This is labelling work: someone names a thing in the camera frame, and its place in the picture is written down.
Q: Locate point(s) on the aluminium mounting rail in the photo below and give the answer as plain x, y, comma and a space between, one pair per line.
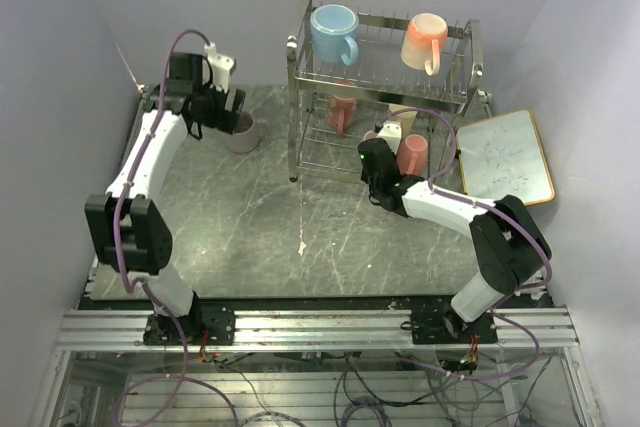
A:
307, 331

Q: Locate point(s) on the light purple mug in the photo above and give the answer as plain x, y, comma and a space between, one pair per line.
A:
247, 135

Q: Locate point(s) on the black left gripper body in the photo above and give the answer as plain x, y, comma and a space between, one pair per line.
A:
214, 114

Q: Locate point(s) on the blue mug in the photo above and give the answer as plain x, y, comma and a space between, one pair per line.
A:
333, 30

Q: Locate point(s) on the orange white mug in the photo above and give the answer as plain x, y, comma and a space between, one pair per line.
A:
423, 43

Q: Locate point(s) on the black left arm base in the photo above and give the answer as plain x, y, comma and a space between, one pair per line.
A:
206, 323

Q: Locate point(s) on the whiteboard with yellow frame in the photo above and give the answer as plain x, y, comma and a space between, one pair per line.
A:
503, 155

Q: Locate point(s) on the red mug in rack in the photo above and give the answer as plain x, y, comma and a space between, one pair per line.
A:
340, 112

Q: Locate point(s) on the wire shelf with cables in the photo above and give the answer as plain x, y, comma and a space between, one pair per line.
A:
371, 388

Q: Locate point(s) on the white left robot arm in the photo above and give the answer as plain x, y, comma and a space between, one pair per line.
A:
128, 232

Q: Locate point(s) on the dark mauve mug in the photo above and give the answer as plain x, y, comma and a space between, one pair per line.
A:
369, 135

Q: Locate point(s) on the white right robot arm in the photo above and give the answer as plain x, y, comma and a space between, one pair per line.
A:
509, 247

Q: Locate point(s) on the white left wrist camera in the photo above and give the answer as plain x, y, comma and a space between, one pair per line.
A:
222, 67

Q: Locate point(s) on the metal two-tier dish rack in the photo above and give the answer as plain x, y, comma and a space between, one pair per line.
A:
378, 79

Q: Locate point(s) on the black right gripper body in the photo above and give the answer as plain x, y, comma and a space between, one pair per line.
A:
373, 187

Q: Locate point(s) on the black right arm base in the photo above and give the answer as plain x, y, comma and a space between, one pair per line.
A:
432, 321

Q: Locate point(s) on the salmon pink mug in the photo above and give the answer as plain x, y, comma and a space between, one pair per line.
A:
412, 155

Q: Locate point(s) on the cream yellow mug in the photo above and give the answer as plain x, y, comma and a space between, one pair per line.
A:
405, 116

